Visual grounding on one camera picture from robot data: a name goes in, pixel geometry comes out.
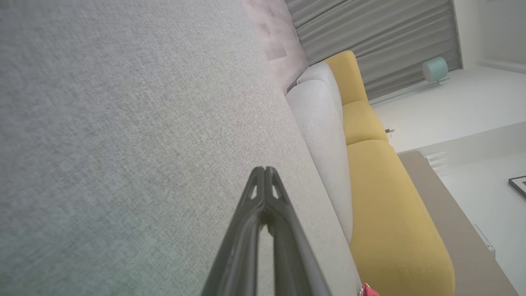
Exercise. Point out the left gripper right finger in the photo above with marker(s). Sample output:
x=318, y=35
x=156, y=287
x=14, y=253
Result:
x=294, y=259

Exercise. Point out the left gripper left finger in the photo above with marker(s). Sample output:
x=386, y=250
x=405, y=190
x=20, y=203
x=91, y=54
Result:
x=238, y=259

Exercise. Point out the plain red garment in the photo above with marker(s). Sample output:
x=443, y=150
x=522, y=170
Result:
x=370, y=291

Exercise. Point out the large yellow sofa back cushion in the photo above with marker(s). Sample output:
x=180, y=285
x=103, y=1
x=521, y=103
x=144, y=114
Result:
x=390, y=226

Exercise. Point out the small yellow sofa back cushion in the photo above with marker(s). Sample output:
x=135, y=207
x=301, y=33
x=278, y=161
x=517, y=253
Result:
x=363, y=123

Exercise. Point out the beige low partition panel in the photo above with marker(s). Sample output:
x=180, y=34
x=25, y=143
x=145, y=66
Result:
x=452, y=222

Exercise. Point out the large grey sofa seat cushion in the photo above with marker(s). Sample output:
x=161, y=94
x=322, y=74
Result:
x=123, y=123

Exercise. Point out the yellow sofa armrest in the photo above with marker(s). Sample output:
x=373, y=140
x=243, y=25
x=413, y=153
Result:
x=345, y=74

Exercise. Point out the mint green round lamp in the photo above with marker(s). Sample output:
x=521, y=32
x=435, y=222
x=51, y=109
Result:
x=434, y=69

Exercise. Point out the black framed picture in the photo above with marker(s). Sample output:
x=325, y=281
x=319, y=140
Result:
x=520, y=186

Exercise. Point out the grey pleated curtain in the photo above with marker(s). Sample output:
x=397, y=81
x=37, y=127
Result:
x=370, y=33

